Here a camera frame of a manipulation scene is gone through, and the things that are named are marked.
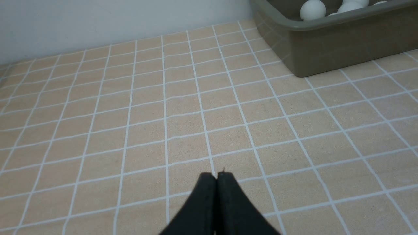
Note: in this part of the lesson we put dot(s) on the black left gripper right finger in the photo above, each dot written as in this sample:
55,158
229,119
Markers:
238,216

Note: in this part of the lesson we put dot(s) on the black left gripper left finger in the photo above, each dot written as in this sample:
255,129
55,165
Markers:
196,216

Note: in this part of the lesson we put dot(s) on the white ball with logo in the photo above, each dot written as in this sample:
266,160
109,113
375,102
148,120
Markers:
363,3

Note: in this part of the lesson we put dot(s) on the olive green plastic bin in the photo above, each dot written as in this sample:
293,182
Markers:
341,40

